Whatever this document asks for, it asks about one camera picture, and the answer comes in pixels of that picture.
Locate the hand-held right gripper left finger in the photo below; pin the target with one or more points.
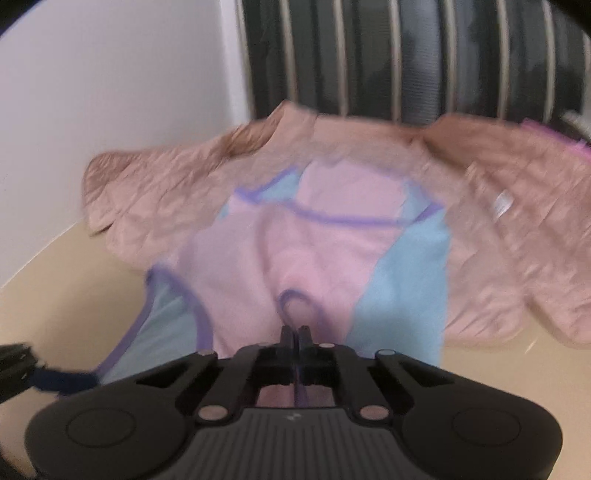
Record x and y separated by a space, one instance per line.
286 339

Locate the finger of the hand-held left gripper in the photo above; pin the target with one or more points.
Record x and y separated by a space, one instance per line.
64 381

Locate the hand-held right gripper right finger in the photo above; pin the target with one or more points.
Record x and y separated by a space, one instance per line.
304 339

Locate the pink blue purple-trimmed top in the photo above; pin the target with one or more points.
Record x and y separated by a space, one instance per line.
323 258

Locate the pink quilted jacket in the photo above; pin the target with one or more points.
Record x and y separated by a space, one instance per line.
161 194

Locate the dark glass window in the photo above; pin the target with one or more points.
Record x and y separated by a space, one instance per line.
364 60

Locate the dark striped fabric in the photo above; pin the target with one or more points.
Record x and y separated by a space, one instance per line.
395 60

